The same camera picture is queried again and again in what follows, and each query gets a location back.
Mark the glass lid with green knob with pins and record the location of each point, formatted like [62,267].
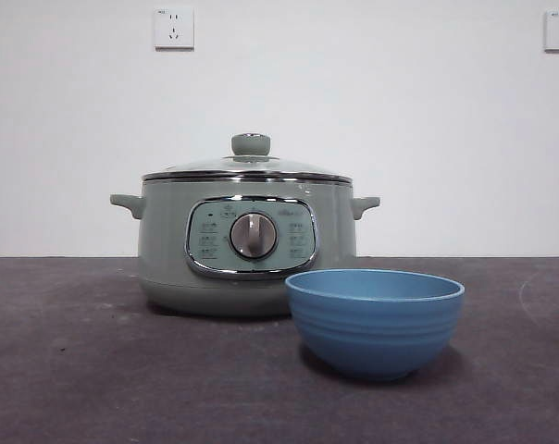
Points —
[251,144]

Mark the pale green electric steamer pot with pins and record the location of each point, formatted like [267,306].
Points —
[168,240]

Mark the blue ribbed bowl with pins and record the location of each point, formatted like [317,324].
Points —
[376,328]

